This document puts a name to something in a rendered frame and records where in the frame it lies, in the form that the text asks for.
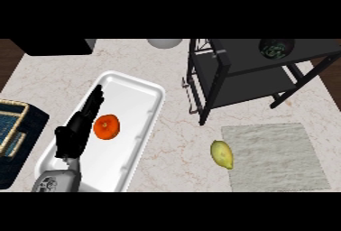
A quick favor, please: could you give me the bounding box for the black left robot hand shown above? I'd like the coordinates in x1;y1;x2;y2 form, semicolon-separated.
53;84;106;160

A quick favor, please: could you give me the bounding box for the black tiered shelf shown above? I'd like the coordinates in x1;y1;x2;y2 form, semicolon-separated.
182;38;341;126

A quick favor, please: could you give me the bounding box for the grey textured placemat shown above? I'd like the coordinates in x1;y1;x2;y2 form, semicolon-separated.
220;122;332;192

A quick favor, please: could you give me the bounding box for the orange round fruit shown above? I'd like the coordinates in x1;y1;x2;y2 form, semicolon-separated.
92;114;121;141

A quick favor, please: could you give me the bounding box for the white rectangular tray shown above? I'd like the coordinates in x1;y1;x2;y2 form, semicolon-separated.
34;69;167;193

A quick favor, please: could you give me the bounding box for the dark blue wicker-trimmed basket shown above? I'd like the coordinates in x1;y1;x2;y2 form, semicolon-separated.
0;98;50;190

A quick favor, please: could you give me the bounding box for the black box appliance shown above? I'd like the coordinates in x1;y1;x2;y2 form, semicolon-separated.
9;38;95;57

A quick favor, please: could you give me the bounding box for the yellow-green oval vegetable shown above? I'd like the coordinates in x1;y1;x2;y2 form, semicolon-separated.
210;140;236;171

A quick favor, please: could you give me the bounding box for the grey round object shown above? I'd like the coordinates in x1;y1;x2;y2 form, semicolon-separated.
146;38;185;50

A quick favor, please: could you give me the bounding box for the dark green patterned ball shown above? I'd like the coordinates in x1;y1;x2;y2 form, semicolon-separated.
259;38;297;60

